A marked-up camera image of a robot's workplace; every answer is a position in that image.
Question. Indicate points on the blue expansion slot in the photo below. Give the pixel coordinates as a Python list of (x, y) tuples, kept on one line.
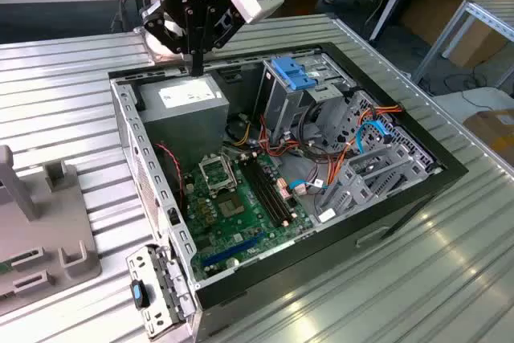
[(229, 252)]

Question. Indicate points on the grey power supply unit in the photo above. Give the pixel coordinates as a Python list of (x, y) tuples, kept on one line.
[(184, 130)]

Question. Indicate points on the black blue latch button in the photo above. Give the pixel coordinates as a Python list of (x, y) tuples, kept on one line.
[(138, 295)]

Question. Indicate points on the black open PC case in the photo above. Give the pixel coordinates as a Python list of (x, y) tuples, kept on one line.
[(321, 262)]

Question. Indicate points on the square chipset chip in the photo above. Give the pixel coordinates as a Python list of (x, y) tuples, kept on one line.
[(231, 205)]

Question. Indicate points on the grey metal shelf frame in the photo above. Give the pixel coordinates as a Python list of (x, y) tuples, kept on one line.
[(474, 9)]

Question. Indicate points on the blue plastic drive latch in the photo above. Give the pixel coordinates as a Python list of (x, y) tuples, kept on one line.
[(293, 74)]

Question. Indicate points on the brown cardboard box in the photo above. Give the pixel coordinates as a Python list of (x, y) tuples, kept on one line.
[(494, 138), (478, 46)]

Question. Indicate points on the grey slot retention bracket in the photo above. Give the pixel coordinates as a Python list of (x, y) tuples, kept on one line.
[(160, 278)]

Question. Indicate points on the metal CPU socket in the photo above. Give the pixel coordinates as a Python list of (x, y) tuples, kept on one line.
[(217, 174)]

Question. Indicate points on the grey optical drive cage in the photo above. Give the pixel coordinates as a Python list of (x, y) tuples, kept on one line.
[(281, 110)]

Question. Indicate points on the black slanted pole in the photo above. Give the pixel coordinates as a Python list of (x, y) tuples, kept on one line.
[(397, 1)]

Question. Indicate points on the green RAM stick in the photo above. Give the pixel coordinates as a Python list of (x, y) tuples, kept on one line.
[(8, 267)]

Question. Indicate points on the grey parts rack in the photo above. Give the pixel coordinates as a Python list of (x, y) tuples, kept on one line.
[(48, 230)]

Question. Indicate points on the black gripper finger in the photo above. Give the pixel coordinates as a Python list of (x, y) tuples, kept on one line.
[(219, 37), (154, 23)]

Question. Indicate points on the black RAM slot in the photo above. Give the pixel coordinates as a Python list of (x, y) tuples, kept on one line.
[(259, 193), (275, 190), (264, 192), (270, 191)]

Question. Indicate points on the green motherboard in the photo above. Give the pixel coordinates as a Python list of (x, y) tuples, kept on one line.
[(241, 238)]

